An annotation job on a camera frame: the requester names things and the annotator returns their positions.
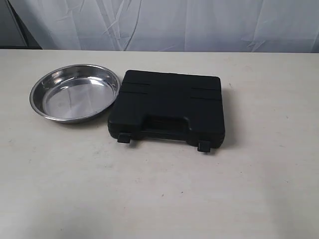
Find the white backdrop curtain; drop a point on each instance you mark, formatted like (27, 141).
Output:
(173, 25)

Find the black plastic tool case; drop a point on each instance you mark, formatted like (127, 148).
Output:
(170, 106)

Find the round stainless steel pan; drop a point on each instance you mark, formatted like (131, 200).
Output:
(74, 93)

